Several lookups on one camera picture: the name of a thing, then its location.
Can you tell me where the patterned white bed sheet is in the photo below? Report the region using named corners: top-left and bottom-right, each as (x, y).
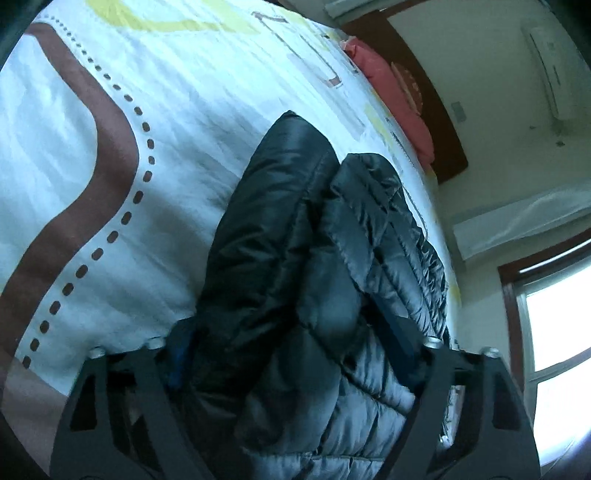
top-left (0, 0), bottom-right (462, 444)

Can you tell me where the dark wooden headboard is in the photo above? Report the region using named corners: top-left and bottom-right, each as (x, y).
top-left (339, 16), bottom-right (470, 186)

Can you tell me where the large wooden frame window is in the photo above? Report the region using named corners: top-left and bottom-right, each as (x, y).
top-left (497, 228), bottom-right (591, 469)

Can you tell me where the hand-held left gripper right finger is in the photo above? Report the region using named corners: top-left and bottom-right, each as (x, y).
top-left (369, 295), bottom-right (542, 480)

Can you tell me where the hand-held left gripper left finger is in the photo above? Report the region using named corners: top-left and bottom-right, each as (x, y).
top-left (48, 318), bottom-right (209, 480)

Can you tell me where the white air conditioner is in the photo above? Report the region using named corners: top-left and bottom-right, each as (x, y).
top-left (521, 17), bottom-right (591, 121)

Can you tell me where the pink pillow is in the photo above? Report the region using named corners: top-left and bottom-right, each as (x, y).
top-left (342, 37), bottom-right (435, 165)

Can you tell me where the black puffer jacket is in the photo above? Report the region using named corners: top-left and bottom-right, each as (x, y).
top-left (182, 110), bottom-right (452, 480)

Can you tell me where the embroidered round cushion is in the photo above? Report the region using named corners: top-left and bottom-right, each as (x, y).
top-left (390, 62), bottom-right (424, 114)

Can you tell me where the white curtain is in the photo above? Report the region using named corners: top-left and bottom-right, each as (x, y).
top-left (323, 0), bottom-right (386, 19)
top-left (451, 184), bottom-right (591, 260)

